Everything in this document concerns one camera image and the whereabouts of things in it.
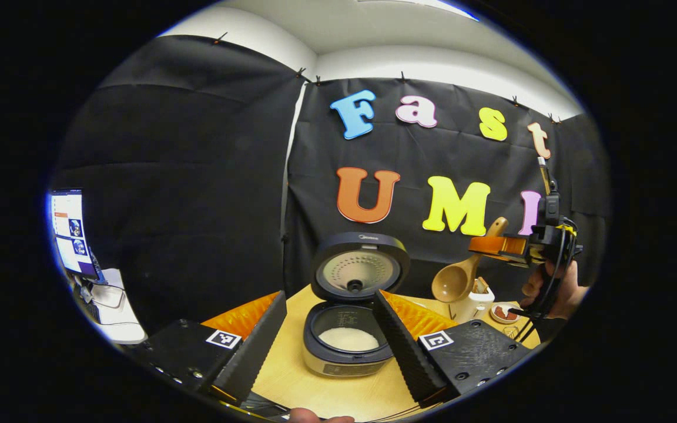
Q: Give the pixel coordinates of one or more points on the wooden spoon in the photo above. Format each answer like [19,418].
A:
[455,282]

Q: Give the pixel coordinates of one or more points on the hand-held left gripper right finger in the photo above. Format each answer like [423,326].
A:
[404,352]

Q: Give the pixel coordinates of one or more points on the white plate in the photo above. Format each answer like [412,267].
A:
[494,317]

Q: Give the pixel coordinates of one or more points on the toast slice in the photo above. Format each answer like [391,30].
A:
[482,285]

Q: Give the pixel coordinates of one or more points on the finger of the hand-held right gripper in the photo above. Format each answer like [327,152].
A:
[506,245]

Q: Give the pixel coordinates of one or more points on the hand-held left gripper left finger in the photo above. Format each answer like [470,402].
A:
[256,352]

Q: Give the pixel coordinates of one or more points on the dark grey rice cooker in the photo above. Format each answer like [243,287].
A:
[356,264]

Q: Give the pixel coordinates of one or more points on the computer monitor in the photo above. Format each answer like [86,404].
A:
[71,235]

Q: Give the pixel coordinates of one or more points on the brown meat slice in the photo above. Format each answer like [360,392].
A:
[512,316]
[500,312]

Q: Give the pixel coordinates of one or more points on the white toaster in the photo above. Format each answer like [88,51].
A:
[471,308]

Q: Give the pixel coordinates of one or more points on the black backdrop cloth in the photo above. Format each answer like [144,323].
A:
[197,176]

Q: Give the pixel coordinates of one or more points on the dark patterned cloth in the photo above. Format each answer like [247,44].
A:
[262,406]

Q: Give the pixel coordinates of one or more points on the white side desk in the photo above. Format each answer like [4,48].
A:
[121,326]

